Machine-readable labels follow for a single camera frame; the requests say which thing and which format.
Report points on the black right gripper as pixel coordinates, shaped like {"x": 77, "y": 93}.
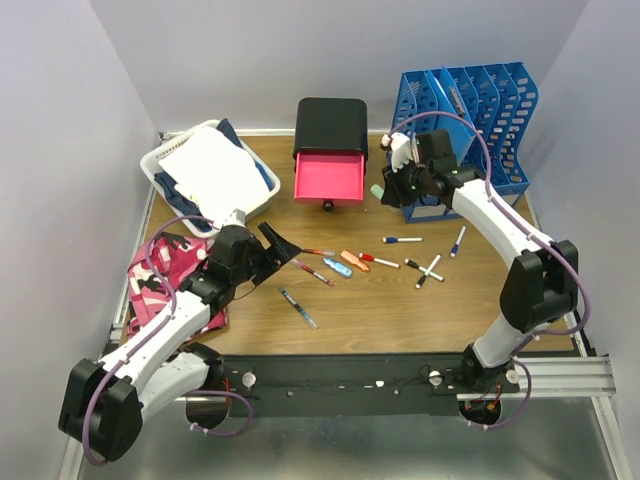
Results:
{"x": 393, "y": 196}

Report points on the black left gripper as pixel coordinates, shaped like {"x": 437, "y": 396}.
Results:
{"x": 275, "y": 255}

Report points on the green correction tape dispenser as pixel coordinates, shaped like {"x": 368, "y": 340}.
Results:
{"x": 377, "y": 191}

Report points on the blue correction tape dispenser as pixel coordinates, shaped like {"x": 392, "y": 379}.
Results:
{"x": 338, "y": 267}

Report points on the pink drawer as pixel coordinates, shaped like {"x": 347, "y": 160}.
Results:
{"x": 329, "y": 179}

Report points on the blue file folder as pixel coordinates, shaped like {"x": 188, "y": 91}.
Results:
{"x": 453, "y": 111}

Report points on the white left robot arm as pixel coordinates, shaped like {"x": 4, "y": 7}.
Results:
{"x": 107, "y": 401}

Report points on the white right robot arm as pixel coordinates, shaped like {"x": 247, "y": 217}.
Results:
{"x": 539, "y": 287}

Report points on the pink gel pen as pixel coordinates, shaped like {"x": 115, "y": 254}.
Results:
{"x": 312, "y": 272}

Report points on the orange red gel pen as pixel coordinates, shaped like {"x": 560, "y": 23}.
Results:
{"x": 318, "y": 252}

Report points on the blue capped whiteboard marker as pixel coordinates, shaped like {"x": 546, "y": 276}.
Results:
{"x": 393, "y": 240}

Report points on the blue gel pen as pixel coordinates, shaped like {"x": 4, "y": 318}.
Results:
{"x": 300, "y": 310}

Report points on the orange correction tape dispenser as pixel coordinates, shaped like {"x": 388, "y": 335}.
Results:
{"x": 354, "y": 260}

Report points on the red capped whiteboard marker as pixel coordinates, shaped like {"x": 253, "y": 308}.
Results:
{"x": 370, "y": 258}

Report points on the black capped whiteboard marker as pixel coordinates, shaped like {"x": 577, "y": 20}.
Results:
{"x": 422, "y": 269}

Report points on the black pink drawer cabinet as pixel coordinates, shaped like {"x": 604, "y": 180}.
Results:
{"x": 331, "y": 124}

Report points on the navy blue cloth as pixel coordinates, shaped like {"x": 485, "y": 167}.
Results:
{"x": 230, "y": 135}

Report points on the pink camouflage cloth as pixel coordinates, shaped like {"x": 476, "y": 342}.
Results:
{"x": 174, "y": 257}

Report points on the blue magazine file rack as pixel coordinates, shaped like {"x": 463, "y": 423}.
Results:
{"x": 501, "y": 99}

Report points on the white plastic basket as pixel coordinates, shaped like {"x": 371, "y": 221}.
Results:
{"x": 210, "y": 170}

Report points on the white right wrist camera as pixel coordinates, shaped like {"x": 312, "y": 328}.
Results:
{"x": 401, "y": 148}

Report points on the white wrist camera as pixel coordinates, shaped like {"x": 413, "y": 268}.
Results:
{"x": 401, "y": 148}
{"x": 235, "y": 217}

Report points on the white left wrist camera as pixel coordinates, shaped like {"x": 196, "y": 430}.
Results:
{"x": 235, "y": 217}

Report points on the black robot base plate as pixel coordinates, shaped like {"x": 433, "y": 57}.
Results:
{"x": 356, "y": 384}

